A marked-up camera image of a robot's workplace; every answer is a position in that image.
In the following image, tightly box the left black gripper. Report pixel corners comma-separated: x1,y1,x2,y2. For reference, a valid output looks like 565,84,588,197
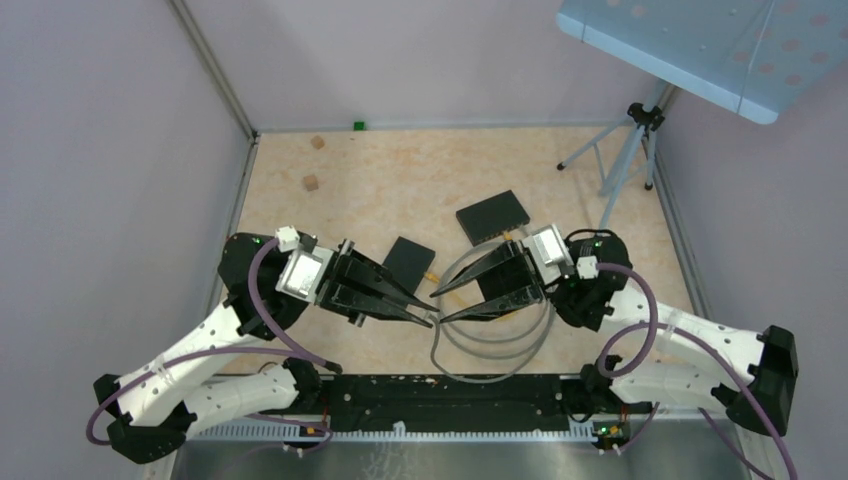
307,238,438,327

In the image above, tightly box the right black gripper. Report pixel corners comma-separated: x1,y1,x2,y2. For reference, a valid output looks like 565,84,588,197
431,241,571,323

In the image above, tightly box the grey ethernet cable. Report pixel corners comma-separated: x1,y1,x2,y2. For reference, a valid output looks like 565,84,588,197
429,225,558,386

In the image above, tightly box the black network switch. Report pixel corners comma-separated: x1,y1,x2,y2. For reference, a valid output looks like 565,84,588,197
382,236,436,293
456,190,531,246

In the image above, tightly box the yellow ethernet cable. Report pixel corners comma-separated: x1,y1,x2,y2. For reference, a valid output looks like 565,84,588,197
423,231,525,323

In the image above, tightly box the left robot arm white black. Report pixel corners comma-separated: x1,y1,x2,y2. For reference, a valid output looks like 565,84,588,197
86,226,429,464

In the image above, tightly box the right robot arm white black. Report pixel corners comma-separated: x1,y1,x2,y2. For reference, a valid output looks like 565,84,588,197
435,225,799,436

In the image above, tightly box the wooden cube near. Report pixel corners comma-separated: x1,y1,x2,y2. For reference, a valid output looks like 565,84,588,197
303,175,320,192

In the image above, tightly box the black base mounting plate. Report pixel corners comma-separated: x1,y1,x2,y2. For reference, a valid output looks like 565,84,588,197
284,372,654,435

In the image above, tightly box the grey tripod stand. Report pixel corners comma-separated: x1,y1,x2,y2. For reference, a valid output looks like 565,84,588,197
556,80,677,229

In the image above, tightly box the light blue perforated board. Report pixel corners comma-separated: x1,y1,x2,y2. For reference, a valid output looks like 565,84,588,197
556,0,847,125

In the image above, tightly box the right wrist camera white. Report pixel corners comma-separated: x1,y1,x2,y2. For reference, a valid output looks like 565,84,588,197
520,224,599,286

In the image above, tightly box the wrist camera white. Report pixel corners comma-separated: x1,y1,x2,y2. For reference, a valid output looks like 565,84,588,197
520,224,599,286
275,226,335,303

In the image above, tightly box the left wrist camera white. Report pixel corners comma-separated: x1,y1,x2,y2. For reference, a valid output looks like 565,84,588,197
275,226,335,303

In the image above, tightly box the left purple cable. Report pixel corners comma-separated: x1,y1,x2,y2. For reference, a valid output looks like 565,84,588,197
86,238,344,458

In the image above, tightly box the white slotted cable duct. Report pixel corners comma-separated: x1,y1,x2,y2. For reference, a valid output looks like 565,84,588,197
193,419,597,443

